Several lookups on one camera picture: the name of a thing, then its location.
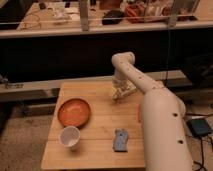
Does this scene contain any white cup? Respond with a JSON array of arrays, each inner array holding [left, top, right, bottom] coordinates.
[[58, 126, 80, 151]]

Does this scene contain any metal shelf post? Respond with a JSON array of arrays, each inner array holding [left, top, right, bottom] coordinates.
[[78, 0, 89, 31], [167, 0, 181, 28]]

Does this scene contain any metal shelf post right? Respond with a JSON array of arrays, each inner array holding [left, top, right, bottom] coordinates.
[[167, 0, 181, 28]]

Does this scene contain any blue sponge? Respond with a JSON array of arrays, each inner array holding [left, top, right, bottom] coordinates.
[[113, 129, 129, 152]]

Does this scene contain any orange carrot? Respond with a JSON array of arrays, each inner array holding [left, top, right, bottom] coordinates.
[[138, 103, 141, 123]]

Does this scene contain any black bag on shelf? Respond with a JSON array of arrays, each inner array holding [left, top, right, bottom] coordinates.
[[102, 10, 124, 25]]

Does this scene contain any black power adapter box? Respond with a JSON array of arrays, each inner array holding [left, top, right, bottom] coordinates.
[[186, 118, 213, 137]]

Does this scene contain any red object on shelf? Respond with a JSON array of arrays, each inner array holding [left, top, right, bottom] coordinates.
[[125, 3, 145, 23]]

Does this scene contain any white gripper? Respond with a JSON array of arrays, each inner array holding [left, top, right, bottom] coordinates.
[[112, 79, 137, 101]]

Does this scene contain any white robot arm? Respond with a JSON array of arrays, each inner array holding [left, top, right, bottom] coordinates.
[[111, 52, 193, 171]]

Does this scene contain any metal shelf post left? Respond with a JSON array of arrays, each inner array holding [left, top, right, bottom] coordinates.
[[78, 0, 89, 31]]

